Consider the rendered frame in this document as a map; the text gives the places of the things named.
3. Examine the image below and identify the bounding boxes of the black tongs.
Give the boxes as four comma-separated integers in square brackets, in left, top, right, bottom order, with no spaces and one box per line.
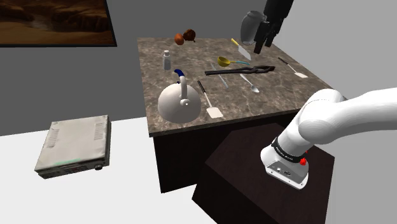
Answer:
[204,65,276,76]

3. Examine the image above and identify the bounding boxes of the dark table with marble top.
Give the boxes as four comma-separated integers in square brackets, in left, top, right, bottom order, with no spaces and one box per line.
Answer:
[137,36,348,194]

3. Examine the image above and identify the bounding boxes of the slim silver table knife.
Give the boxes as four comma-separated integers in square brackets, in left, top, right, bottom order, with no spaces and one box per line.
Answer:
[210,62,230,90]

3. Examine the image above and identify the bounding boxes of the grey vase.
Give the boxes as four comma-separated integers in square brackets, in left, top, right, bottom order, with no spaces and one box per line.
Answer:
[240,10,267,46]

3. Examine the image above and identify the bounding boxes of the large black-handled white spatula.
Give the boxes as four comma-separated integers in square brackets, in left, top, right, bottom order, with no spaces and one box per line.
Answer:
[197,80,224,119]

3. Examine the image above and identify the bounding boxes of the yellow scoop with teal handle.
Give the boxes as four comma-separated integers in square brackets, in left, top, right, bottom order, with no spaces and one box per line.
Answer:
[217,56,251,68]

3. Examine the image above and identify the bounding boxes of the dark brown lumpy fruit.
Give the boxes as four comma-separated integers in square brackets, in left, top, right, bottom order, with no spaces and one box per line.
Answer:
[183,29,197,43]

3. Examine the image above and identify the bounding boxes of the yellow-handled knife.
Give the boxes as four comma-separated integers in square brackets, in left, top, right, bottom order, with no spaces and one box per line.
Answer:
[230,38,252,61]

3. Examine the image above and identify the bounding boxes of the small black-handled white spatula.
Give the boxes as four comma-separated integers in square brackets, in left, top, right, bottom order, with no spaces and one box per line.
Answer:
[277,57,309,79]

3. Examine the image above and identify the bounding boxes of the framed brown landscape picture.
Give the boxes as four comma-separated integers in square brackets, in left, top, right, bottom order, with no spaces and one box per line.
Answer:
[0,0,118,48]

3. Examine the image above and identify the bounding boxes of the grey salt shaker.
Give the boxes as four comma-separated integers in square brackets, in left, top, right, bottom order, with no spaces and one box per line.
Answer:
[162,49,172,71]

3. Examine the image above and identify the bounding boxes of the silver spoon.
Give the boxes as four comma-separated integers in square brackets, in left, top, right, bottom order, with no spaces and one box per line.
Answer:
[239,73,260,94]

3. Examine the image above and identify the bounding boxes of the white kettle with blue handle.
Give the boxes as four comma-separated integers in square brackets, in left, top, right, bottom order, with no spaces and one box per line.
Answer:
[157,69,202,124]

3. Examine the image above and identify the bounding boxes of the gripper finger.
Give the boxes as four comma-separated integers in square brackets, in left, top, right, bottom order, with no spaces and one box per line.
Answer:
[265,26,282,48]
[254,20,272,55]

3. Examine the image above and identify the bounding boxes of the dark robot stand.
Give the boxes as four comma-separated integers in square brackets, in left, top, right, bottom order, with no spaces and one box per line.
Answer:
[192,122,336,224]

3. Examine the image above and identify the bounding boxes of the grey electronic box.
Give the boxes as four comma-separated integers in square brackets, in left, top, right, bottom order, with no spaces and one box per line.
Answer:
[34,115,112,179]

